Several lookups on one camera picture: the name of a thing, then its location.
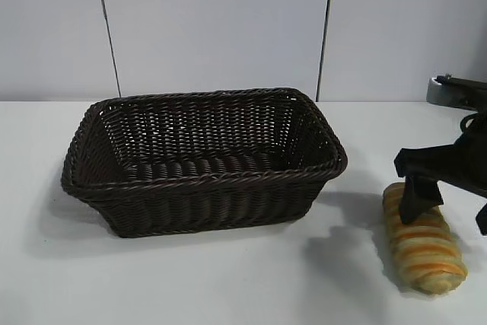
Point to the long striped bread loaf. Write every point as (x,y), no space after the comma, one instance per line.
(430,256)

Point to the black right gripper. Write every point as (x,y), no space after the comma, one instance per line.
(452,165)

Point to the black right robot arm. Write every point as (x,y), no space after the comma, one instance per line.
(472,85)

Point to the dark brown wicker basket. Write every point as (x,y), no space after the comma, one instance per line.
(209,203)

